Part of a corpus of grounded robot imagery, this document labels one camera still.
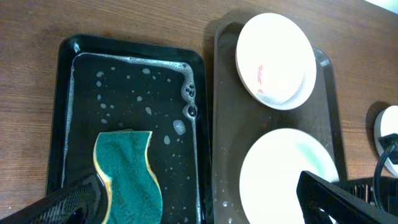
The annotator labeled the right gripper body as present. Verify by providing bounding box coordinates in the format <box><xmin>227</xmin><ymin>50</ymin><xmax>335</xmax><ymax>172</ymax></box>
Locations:
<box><xmin>335</xmin><ymin>134</ymin><xmax>397</xmax><ymax>215</ymax></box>

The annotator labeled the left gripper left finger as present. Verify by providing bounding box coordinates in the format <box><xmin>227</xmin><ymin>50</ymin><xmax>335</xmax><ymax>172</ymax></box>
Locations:
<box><xmin>1</xmin><ymin>174</ymin><xmax>108</xmax><ymax>224</ymax></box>

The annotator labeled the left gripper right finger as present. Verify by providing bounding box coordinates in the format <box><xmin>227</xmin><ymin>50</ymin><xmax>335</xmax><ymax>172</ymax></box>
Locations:
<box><xmin>296</xmin><ymin>171</ymin><xmax>397</xmax><ymax>223</ymax></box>

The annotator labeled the green yellow sponge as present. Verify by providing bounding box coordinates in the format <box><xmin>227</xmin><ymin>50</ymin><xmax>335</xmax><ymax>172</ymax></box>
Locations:
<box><xmin>93</xmin><ymin>129</ymin><xmax>163</xmax><ymax>224</ymax></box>

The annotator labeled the white plate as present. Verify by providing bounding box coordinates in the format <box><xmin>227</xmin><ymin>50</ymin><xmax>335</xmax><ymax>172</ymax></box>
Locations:
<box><xmin>373</xmin><ymin>105</ymin><xmax>398</xmax><ymax>177</ymax></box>
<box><xmin>235</xmin><ymin>13</ymin><xmax>317</xmax><ymax>110</ymax></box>
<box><xmin>239</xmin><ymin>128</ymin><xmax>339</xmax><ymax>224</ymax></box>

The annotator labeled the black soapy water tray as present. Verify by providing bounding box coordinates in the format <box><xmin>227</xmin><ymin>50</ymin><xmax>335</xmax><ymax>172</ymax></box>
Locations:
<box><xmin>45</xmin><ymin>34</ymin><xmax>214</xmax><ymax>223</ymax></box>

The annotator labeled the brown plastic serving tray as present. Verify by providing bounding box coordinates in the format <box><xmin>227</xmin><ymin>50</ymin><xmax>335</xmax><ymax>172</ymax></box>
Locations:
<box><xmin>212</xmin><ymin>22</ymin><xmax>348</xmax><ymax>223</ymax></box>

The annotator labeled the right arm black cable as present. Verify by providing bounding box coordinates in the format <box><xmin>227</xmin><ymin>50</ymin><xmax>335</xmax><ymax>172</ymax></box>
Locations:
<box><xmin>372</xmin><ymin>141</ymin><xmax>398</xmax><ymax>209</ymax></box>

